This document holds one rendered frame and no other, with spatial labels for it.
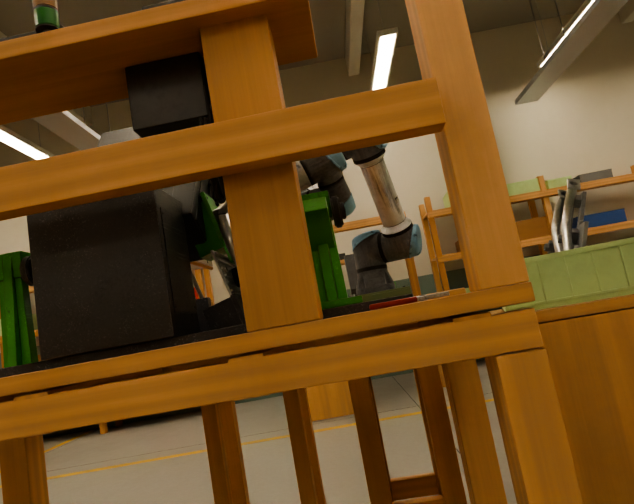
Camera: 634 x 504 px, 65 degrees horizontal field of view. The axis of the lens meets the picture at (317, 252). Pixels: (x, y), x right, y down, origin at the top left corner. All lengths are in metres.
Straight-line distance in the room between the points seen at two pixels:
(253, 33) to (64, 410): 0.82
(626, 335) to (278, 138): 1.22
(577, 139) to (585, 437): 6.58
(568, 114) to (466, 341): 7.30
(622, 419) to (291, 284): 1.16
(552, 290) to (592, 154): 6.37
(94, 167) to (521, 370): 0.87
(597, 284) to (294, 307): 1.11
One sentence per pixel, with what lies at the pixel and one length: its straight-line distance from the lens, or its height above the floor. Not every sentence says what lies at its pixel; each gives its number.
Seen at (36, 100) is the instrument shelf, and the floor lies 1.50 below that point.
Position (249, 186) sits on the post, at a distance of 0.98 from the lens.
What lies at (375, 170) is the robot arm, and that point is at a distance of 1.73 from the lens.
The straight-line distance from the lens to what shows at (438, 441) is 1.81.
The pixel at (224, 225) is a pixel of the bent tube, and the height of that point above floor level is 1.16.
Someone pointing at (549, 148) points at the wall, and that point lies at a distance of 7.87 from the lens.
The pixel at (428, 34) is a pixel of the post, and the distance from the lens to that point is 1.08.
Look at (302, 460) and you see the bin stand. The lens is 1.75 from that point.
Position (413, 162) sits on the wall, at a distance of 7.31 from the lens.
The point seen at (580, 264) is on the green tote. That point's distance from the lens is 1.78.
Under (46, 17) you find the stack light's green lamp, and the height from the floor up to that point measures 1.62.
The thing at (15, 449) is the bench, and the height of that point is 0.66.
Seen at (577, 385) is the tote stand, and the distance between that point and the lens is 1.73.
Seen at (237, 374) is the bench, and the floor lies 0.81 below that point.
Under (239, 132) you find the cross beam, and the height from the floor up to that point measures 1.25.
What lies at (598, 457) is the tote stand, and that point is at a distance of 1.79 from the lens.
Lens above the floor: 0.88
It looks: 8 degrees up
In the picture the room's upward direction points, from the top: 10 degrees counter-clockwise
